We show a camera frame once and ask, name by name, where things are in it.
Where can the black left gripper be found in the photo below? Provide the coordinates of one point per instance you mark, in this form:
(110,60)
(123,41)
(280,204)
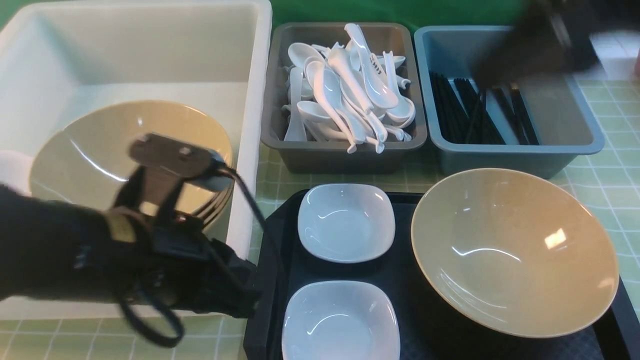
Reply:
(173,263)

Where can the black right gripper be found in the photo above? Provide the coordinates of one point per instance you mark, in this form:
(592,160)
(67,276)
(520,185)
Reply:
(551,37)

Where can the white square dish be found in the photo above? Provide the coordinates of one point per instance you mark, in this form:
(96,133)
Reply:
(340,320)
(346,223)

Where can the beige noodle bowl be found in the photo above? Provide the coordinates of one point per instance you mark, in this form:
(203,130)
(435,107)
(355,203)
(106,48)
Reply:
(514,253)

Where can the white ceramic soup spoon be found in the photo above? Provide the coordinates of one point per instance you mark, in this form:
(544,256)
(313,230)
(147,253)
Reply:
(379,93)

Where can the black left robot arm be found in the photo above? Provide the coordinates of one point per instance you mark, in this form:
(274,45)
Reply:
(64,252)

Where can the blue plastic chopstick bin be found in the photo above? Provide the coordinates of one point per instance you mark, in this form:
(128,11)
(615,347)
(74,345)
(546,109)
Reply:
(562,119)

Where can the black chopstick pair gold band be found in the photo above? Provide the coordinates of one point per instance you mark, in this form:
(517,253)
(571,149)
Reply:
(515,111)

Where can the bundle of black chopsticks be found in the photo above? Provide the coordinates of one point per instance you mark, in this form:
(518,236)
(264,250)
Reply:
(454,102)

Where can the green fabric backdrop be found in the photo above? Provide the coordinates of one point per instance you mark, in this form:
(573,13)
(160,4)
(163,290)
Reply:
(412,14)

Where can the grey plastic spoon bin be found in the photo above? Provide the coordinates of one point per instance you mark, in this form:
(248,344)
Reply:
(312,157)

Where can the pile of white spoons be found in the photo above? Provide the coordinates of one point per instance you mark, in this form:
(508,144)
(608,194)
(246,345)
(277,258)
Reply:
(328,101)

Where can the stack of white dishes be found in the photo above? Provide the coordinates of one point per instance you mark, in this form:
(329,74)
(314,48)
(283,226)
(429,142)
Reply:
(15,171)

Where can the large white plastic tub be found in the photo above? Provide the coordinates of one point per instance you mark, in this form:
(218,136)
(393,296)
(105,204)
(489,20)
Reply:
(62,60)

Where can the black plastic serving tray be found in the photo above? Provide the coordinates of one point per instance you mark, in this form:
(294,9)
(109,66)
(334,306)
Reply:
(429,328)

